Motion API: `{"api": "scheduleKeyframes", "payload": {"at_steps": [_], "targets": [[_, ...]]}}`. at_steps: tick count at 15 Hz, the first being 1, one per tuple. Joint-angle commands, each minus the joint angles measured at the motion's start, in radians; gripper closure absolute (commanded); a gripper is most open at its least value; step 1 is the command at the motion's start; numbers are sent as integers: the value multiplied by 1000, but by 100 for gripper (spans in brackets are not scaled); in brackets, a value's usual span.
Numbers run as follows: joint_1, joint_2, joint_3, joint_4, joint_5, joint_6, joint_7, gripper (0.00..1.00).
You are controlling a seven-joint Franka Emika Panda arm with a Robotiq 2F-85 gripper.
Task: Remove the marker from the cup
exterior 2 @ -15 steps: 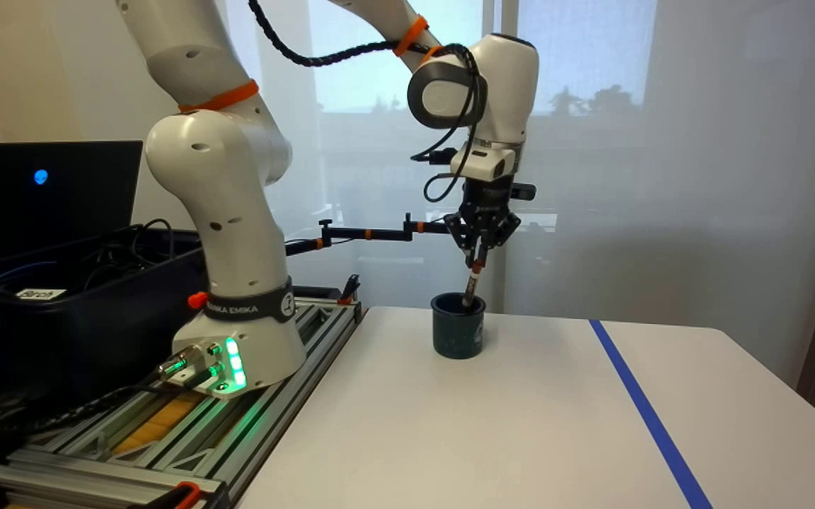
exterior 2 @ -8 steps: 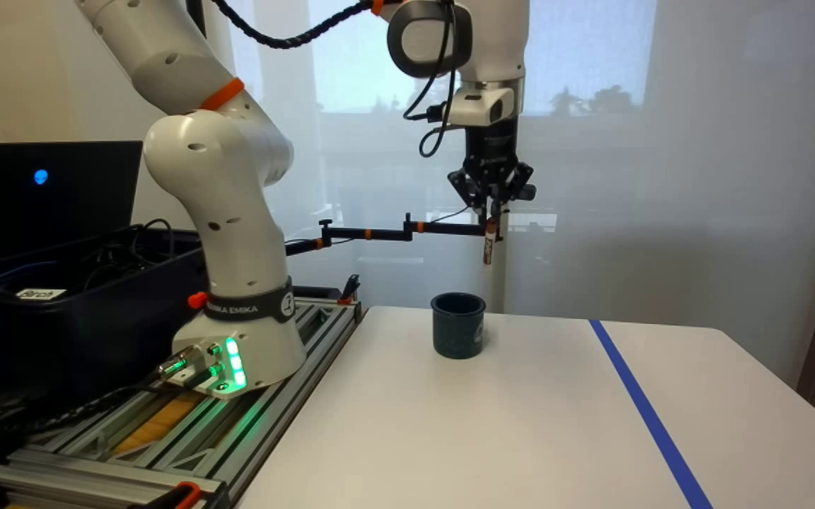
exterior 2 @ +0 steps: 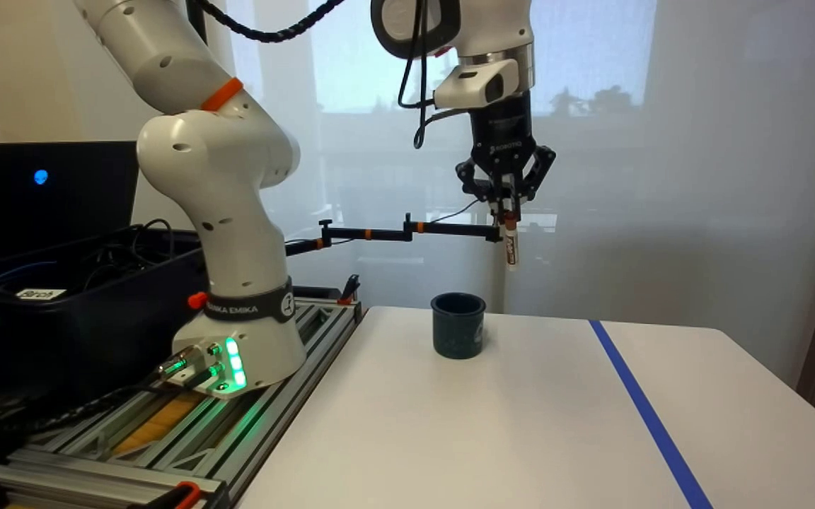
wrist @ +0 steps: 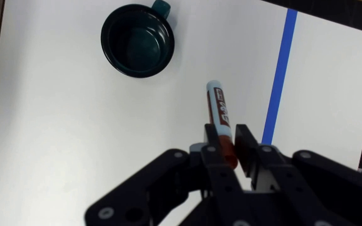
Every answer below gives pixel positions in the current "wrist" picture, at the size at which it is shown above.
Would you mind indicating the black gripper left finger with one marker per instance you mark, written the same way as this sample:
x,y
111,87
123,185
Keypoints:
x,y
156,189

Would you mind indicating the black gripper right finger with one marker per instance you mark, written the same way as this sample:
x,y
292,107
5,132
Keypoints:
x,y
314,189

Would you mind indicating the white marker with orange cap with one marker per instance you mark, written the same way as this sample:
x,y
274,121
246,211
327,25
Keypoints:
x,y
219,105

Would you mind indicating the dark green speckled cup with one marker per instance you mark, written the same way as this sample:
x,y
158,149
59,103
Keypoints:
x,y
137,42

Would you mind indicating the long blue tape strip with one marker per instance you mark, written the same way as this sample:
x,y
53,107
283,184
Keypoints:
x,y
279,76

